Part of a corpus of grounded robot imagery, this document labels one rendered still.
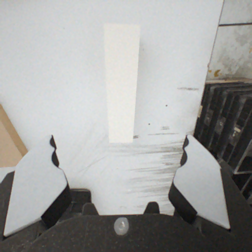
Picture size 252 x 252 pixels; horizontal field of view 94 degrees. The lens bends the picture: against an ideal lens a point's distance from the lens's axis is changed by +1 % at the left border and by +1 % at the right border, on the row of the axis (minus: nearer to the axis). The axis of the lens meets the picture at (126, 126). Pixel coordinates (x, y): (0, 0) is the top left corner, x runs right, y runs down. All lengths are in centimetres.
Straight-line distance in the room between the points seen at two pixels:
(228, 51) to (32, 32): 120
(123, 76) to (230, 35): 110
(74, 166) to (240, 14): 134
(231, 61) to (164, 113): 102
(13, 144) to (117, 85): 35
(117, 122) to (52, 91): 18
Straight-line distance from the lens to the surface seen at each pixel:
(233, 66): 135
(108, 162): 45
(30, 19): 37
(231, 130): 85
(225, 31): 126
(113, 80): 26
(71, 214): 52
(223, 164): 122
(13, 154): 50
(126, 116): 28
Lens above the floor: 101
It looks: 61 degrees down
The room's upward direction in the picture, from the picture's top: 176 degrees clockwise
